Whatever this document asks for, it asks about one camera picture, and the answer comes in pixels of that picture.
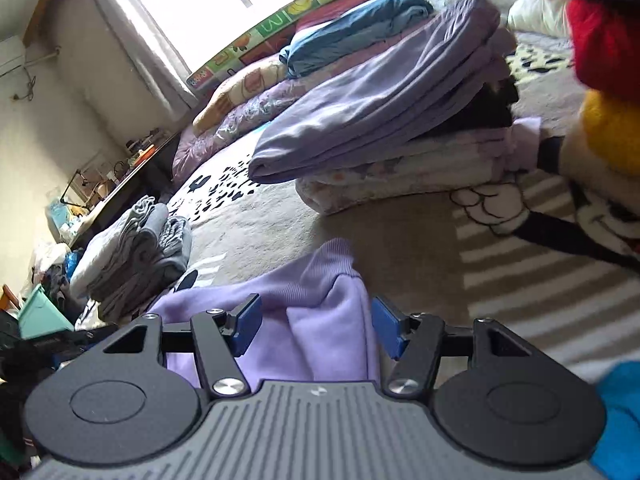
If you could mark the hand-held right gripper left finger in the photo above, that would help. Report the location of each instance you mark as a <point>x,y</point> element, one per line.
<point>250,322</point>

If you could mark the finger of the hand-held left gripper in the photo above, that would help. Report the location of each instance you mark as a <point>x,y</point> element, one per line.
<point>95,335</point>

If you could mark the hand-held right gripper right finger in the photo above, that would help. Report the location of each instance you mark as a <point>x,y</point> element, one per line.
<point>387,327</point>

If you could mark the purple sweatshirt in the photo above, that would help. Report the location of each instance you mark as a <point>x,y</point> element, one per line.
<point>320,320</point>

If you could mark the pile of bags and clothes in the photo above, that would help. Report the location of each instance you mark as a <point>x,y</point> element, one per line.
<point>50,270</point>

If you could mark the stack of grey folded clothes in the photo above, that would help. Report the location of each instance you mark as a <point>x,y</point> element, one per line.
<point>130,255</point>

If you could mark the teal box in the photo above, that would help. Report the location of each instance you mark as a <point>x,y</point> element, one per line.
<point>42,315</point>

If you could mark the blue plastic bag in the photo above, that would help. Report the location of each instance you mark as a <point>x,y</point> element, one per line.
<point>72,265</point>

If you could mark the cartoon mouse printed blanket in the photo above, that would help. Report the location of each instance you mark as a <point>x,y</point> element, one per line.
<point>400,245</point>

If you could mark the white floral folded garment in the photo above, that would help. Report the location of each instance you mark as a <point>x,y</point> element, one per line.
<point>400,170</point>

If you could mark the dark side desk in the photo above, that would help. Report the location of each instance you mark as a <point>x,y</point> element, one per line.
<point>135,175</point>

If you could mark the pile of desk clutter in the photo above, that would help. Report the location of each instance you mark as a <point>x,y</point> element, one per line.
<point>110,170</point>

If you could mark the purple floral quilt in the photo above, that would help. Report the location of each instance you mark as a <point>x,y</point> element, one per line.
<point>225,130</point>

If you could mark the cartoon print pillow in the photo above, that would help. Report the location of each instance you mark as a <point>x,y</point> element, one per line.
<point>240,90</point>

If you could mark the lavender folded garment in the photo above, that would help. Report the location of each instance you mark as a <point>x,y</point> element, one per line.
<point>380,90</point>

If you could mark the black folded garment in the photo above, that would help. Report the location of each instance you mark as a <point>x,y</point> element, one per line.
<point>490,105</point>

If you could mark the yellow folded sweater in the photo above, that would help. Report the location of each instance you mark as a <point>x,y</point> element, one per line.
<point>612,135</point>

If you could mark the blue folded quilt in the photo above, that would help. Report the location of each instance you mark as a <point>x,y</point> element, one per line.
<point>350,30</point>

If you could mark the colourful alphabet play mat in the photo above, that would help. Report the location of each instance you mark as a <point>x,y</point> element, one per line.
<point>280,20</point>

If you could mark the white curtain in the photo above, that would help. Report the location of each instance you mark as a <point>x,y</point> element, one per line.
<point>145,35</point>

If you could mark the magenta folded blanket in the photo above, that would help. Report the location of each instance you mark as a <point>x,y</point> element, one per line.
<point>340,10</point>

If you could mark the bright window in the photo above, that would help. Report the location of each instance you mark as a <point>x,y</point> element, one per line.
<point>200,5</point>

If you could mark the white bedding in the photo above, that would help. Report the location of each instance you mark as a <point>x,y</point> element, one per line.
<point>535,5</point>

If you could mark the red folded sweater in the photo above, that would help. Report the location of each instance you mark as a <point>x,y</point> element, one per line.
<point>610,45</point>

